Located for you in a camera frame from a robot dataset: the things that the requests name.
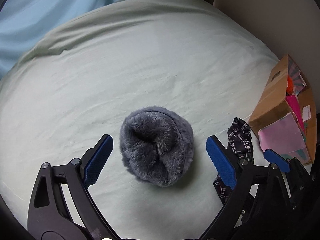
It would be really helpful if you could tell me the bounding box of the orange fluffy pompom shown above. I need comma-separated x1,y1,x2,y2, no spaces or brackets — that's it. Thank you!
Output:
286,75,294,95

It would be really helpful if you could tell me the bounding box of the light blue hanging cloth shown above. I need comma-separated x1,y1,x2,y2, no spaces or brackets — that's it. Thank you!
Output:
1,0,119,76

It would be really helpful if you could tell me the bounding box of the grey fluffy ear muff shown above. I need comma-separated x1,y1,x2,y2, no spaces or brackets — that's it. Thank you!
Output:
119,106,195,187

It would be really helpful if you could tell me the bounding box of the pink zip pouch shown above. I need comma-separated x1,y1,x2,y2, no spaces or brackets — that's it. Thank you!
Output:
286,94,305,134

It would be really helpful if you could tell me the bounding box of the black patterned scrunchie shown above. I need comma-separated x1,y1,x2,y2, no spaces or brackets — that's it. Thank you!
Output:
213,117,254,204

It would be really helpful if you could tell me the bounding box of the cardboard box pink lining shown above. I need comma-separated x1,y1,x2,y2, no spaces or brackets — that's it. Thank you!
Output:
248,54,317,165

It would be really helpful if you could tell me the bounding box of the light green bed sheet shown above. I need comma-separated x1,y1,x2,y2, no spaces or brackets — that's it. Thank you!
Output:
1,0,278,239

